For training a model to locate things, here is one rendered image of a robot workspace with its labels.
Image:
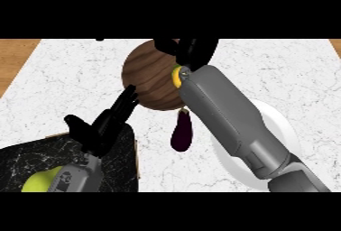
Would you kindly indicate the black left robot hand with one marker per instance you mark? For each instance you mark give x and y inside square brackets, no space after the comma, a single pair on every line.
[102,129]

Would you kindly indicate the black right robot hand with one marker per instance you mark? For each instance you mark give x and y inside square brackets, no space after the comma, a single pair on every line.
[195,51]

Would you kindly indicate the yellow lemon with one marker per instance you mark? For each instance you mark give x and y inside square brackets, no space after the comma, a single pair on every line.
[176,76]

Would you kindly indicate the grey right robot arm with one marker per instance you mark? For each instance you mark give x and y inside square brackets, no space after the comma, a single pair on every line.
[239,129]

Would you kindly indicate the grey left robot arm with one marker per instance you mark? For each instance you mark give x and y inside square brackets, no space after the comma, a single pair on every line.
[77,177]

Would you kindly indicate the brown wooden bowl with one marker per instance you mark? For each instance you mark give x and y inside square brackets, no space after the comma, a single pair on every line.
[151,76]

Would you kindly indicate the white plate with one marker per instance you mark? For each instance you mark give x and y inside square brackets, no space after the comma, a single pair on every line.
[270,120]

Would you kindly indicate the dark purple eggplant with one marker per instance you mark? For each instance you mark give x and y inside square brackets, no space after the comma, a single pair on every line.
[182,133]

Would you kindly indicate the black marble cutting board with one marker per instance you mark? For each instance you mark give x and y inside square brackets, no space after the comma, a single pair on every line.
[27,162]

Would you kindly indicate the yellow-green apple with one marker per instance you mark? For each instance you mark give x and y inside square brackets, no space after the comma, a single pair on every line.
[38,182]

